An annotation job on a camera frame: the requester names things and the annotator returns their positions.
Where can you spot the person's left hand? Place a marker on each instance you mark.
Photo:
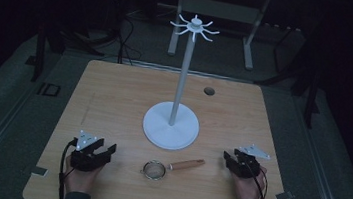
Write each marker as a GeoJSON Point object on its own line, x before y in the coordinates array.
{"type": "Point", "coordinates": [83, 179]}

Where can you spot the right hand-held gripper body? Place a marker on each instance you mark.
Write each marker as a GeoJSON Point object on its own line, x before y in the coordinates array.
{"type": "Point", "coordinates": [246, 166]}

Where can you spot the black floor socket box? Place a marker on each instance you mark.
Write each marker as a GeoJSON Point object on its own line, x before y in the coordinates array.
{"type": "Point", "coordinates": [49, 89]}

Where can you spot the metal table edge bracket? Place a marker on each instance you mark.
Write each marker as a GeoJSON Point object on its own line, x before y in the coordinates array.
{"type": "Point", "coordinates": [39, 171]}
{"type": "Point", "coordinates": [284, 196]}

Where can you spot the white hook stand rack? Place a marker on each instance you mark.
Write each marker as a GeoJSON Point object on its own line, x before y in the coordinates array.
{"type": "Point", "coordinates": [170, 125]}

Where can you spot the grey metal table frame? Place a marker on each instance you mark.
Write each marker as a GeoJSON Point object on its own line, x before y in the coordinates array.
{"type": "Point", "coordinates": [221, 10]}

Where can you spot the dark tripod stand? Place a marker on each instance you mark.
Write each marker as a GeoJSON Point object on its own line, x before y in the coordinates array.
{"type": "Point", "coordinates": [70, 38]}
{"type": "Point", "coordinates": [304, 77]}

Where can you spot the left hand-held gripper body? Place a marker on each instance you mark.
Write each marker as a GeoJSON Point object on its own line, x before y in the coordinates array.
{"type": "Point", "coordinates": [83, 161]}

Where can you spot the person's right hand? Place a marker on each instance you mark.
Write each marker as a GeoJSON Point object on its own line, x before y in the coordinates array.
{"type": "Point", "coordinates": [248, 188]}

